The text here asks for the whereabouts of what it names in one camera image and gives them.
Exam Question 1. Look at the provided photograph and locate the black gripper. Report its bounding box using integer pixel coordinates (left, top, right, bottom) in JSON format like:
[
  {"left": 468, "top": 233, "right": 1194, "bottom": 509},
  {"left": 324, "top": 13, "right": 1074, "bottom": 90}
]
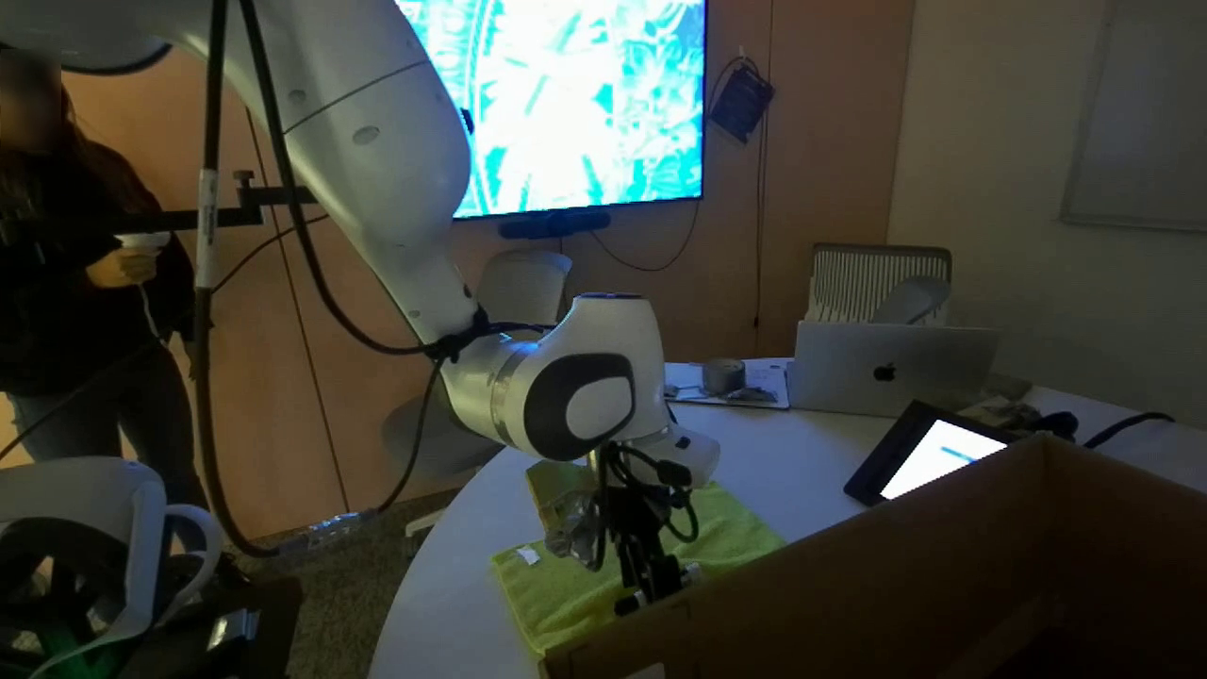
[{"left": 599, "top": 502, "right": 687, "bottom": 620}]

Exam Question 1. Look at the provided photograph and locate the yellow-green microfiber towel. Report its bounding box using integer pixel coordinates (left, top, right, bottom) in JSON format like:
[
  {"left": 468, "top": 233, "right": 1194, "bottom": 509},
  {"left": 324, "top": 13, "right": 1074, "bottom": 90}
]
[{"left": 490, "top": 461, "right": 781, "bottom": 656}]

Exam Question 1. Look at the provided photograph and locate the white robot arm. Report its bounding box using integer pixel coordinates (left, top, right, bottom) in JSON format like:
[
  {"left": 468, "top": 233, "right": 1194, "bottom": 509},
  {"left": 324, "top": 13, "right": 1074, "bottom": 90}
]
[{"left": 0, "top": 0, "right": 687, "bottom": 605}]

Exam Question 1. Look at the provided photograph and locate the brown cardboard box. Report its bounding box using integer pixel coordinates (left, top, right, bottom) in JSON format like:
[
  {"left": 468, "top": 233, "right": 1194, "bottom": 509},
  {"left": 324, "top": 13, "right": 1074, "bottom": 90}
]
[{"left": 545, "top": 437, "right": 1207, "bottom": 679}]

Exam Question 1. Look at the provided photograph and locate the silver Apple laptop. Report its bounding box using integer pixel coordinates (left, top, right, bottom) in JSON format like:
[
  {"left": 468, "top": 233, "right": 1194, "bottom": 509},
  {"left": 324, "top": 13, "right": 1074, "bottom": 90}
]
[{"left": 790, "top": 322, "right": 1001, "bottom": 419}]

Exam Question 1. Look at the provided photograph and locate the black tablet with lit screen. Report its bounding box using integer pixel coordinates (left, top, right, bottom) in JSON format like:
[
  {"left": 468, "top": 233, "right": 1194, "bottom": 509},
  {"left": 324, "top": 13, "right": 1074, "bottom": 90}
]
[{"left": 847, "top": 402, "right": 1006, "bottom": 506}]

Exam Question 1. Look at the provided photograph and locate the white office chair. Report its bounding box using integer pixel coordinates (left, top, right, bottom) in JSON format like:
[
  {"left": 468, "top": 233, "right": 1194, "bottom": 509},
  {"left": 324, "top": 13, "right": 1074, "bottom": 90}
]
[{"left": 0, "top": 457, "right": 223, "bottom": 679}]

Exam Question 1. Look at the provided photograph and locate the person in dark clothes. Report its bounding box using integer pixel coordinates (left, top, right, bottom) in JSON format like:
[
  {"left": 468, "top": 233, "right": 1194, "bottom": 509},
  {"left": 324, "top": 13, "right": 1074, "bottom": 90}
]
[{"left": 0, "top": 47, "right": 203, "bottom": 506}]

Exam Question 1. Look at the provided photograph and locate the wall-mounted television screen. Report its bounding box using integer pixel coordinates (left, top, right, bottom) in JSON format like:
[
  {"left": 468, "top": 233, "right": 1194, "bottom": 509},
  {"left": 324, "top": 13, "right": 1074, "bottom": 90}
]
[{"left": 395, "top": 0, "right": 708, "bottom": 221}]

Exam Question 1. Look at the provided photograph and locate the black power adapter on wall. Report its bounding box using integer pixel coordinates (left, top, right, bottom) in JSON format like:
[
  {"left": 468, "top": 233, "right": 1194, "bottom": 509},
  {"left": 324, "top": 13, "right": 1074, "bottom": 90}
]
[{"left": 712, "top": 65, "right": 772, "bottom": 140}]

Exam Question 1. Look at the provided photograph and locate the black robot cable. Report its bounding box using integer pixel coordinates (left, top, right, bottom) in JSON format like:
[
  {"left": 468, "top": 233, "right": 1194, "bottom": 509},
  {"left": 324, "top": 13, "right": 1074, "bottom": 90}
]
[{"left": 184, "top": 0, "right": 505, "bottom": 561}]

